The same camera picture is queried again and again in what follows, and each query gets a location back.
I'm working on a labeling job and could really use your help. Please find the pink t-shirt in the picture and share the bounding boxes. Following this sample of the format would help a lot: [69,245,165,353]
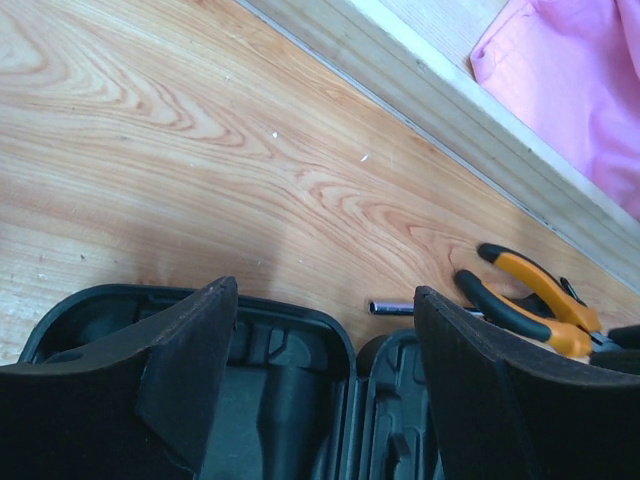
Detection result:
[469,1,639,217]

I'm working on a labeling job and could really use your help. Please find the black plastic tool case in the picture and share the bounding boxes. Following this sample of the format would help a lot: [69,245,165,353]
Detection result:
[17,285,444,479]

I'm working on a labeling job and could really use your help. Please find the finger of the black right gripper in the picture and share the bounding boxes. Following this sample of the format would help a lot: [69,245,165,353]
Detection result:
[589,325,639,373]

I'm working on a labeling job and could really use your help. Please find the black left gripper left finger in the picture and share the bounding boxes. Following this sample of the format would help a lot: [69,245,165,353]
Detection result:
[1,276,238,479]

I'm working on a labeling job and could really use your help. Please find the small silver socket bit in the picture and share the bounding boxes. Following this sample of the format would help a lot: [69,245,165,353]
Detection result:
[368,300,414,316]

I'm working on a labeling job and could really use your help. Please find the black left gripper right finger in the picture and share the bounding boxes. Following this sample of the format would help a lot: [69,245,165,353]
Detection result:
[414,286,639,479]

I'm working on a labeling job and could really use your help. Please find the orange black pliers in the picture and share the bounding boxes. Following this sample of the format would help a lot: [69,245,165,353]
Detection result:
[454,243,620,358]

